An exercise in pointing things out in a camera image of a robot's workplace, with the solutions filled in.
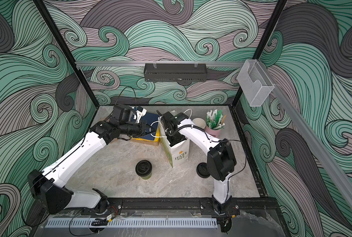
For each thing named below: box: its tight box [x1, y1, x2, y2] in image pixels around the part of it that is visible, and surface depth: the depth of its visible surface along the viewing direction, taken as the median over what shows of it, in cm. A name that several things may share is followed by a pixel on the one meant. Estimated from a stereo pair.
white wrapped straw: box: [206, 109, 218, 121], surface depth 90 cm
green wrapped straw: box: [212, 109, 222, 129], surface depth 92 cm
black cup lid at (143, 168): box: [135, 159, 153, 177], surface depth 77 cm
